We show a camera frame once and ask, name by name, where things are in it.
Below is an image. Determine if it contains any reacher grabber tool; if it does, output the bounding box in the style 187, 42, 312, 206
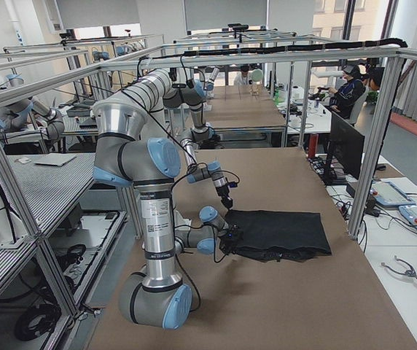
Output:
381, 256, 417, 280

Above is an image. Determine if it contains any red thermos bottle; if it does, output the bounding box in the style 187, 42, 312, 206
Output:
308, 133, 319, 159

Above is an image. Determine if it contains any black graphic t-shirt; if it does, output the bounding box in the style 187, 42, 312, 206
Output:
225, 210, 332, 262

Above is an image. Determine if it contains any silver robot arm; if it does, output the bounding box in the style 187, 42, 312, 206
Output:
93, 97, 192, 330
163, 69, 233, 209

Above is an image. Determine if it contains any silver closed laptop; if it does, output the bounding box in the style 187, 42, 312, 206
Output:
34, 153, 77, 167

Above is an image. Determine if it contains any aluminium frame post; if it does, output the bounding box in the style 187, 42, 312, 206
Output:
348, 56, 405, 241

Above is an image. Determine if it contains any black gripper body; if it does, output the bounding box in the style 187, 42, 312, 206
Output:
219, 239, 236, 254
216, 186, 232, 201

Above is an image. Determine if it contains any person with vr headset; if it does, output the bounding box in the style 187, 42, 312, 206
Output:
328, 65, 365, 119

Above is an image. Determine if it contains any overhead aluminium frame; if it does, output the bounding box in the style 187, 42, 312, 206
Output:
0, 38, 407, 107

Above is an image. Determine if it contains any blue teach pendant far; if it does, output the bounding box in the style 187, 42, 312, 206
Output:
370, 181, 416, 208

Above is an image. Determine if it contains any black computer monitor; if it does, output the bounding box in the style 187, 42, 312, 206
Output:
322, 112, 365, 185

